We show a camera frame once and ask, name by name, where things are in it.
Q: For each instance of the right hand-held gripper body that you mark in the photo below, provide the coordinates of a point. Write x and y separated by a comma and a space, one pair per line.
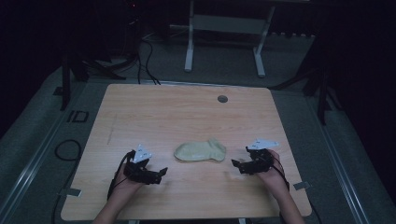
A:
258, 161

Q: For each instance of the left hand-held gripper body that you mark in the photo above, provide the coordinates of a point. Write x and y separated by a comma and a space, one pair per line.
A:
141, 172

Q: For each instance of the person's left hand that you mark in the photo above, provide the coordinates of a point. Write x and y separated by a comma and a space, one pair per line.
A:
126, 186

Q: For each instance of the person's right hand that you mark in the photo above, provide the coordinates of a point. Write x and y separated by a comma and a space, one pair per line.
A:
274, 179

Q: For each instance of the grey tape piece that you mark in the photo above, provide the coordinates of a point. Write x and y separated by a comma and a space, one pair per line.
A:
302, 185
73, 192

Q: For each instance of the round grey table grommet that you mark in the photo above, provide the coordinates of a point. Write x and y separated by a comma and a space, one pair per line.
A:
222, 99

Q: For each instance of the black metal stand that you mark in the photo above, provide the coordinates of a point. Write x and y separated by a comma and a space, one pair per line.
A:
66, 81
323, 90

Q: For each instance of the dark equipment tower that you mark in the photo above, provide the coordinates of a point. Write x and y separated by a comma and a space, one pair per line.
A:
133, 28

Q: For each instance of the metal floor rail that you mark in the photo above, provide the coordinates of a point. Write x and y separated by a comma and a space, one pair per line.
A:
34, 161
339, 161

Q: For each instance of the white desk frame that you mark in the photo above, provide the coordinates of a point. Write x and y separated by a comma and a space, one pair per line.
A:
229, 24

